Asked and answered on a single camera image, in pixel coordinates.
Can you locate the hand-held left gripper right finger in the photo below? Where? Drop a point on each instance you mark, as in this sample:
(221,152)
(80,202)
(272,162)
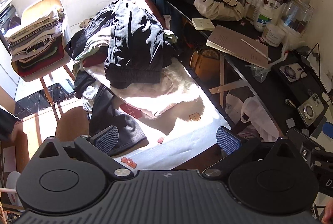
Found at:
(229,141)

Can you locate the black desk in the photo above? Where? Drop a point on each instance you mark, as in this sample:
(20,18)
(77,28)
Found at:
(270,83)

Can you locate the small white flat box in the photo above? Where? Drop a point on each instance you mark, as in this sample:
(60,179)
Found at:
(203,23)

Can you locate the brown patterned handbag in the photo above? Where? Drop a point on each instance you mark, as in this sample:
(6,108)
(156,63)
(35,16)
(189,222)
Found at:
(205,62)

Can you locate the pile of unfolded clothes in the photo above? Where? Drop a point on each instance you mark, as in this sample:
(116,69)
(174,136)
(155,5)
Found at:
(135,39)

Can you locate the beige slipper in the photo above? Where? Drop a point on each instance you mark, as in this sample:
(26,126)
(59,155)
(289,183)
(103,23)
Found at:
(84,23)

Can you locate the small silver projector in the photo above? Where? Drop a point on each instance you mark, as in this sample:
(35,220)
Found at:
(292,71)

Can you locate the white plastic bag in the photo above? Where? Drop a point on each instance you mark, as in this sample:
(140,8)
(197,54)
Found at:
(249,109)

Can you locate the white pen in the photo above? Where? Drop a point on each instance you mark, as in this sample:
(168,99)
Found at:
(253,47)

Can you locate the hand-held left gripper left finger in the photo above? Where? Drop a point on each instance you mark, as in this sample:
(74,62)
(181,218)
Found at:
(106,138)

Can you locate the person's right hand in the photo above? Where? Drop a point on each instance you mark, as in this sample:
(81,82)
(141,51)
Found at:
(328,212)

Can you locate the white printed bed sheet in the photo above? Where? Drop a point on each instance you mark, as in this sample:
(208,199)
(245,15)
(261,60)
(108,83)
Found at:
(187,133)

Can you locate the wooden chair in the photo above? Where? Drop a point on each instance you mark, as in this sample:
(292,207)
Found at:
(44,2)

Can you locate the brown notebook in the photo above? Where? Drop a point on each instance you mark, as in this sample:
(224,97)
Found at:
(234,41)

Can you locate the white pump lotion bottle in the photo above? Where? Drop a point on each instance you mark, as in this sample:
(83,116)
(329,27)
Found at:
(264,18)

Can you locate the stack of folded clothes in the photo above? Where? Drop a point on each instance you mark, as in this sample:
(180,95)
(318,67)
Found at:
(33,41)

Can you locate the white cream jar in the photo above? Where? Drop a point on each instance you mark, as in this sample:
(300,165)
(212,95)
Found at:
(273,34)

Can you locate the clear acrylic organizer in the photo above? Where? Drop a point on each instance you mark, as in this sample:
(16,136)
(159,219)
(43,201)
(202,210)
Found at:
(296,15)

